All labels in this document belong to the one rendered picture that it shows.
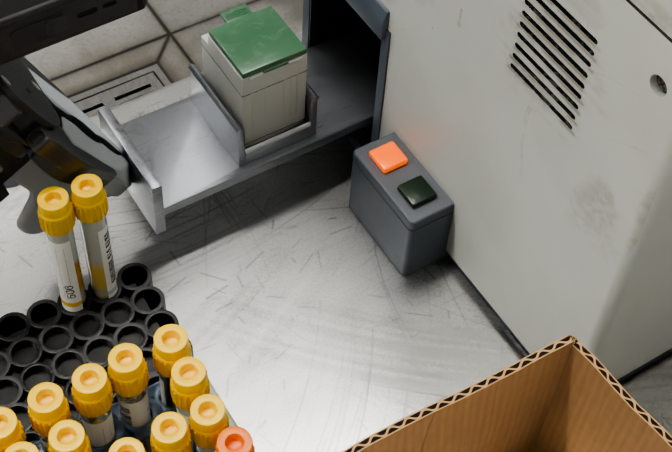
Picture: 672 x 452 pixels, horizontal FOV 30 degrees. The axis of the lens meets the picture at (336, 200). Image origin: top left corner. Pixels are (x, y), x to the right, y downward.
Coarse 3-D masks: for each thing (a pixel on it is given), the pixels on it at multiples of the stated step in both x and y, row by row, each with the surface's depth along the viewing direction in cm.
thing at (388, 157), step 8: (392, 144) 69; (376, 152) 69; (384, 152) 69; (392, 152) 69; (400, 152) 69; (376, 160) 69; (384, 160) 69; (392, 160) 69; (400, 160) 69; (384, 168) 68; (392, 168) 69
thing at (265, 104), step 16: (208, 48) 68; (208, 64) 69; (224, 64) 67; (288, 64) 66; (304, 64) 67; (208, 80) 70; (224, 80) 68; (240, 80) 65; (256, 80) 66; (272, 80) 67; (288, 80) 67; (304, 80) 68; (224, 96) 69; (240, 96) 66; (256, 96) 67; (272, 96) 68; (288, 96) 68; (304, 96) 69; (240, 112) 67; (256, 112) 68; (272, 112) 69; (288, 112) 69; (304, 112) 70; (256, 128) 69; (272, 128) 70; (288, 128) 70
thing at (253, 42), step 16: (224, 16) 67; (240, 16) 68; (256, 16) 68; (272, 16) 68; (208, 32) 67; (224, 32) 67; (240, 32) 67; (256, 32) 67; (272, 32) 67; (288, 32) 67; (224, 48) 66; (240, 48) 66; (256, 48) 66; (272, 48) 66; (288, 48) 66; (304, 48) 66; (240, 64) 65; (256, 64) 65; (272, 64) 66
